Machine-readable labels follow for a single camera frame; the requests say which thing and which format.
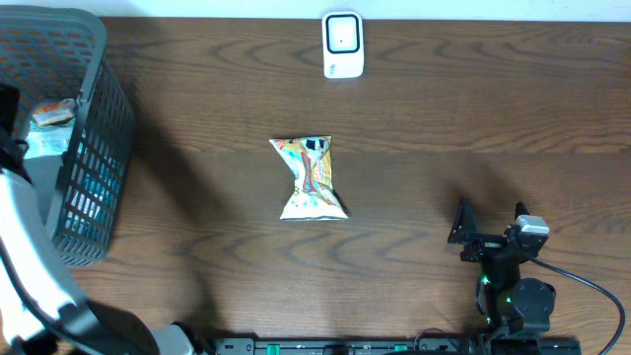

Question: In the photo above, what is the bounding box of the yellow snack bag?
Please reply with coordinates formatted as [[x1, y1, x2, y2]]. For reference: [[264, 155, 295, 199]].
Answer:
[[269, 136, 348, 221]]

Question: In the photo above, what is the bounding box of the teal mouthwash bottle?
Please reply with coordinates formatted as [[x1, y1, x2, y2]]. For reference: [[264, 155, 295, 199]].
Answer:
[[64, 143, 121, 243]]

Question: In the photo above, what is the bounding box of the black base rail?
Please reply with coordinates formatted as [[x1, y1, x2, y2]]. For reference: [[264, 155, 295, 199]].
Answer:
[[211, 335, 582, 355]]

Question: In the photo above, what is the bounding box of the small orange box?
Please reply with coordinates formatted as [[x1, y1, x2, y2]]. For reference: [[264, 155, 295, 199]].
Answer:
[[31, 99, 77, 126]]

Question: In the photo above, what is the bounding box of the grey plastic mesh basket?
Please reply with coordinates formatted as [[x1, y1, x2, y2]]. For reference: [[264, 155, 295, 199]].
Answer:
[[1, 5, 135, 268]]

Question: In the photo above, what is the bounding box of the white teal tissue pack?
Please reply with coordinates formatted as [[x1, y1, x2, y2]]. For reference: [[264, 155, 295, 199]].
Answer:
[[25, 120, 74, 160]]

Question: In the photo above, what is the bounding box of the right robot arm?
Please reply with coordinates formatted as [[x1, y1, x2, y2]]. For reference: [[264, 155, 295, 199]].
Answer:
[[448, 198, 556, 354]]

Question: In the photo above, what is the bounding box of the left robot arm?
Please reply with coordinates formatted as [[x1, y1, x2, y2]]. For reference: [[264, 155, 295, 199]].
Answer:
[[1, 85, 216, 354]]

